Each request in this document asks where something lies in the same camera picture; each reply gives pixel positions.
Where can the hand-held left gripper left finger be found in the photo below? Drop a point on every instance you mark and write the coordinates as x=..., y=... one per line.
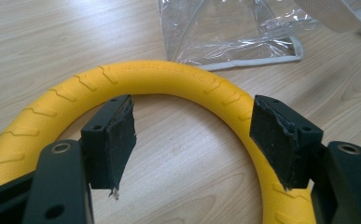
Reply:
x=106, y=146

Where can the clear plastic bag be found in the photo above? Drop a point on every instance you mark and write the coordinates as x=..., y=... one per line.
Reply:
x=228, y=31

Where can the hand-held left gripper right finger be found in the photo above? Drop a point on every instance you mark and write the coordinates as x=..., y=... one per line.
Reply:
x=280, y=140

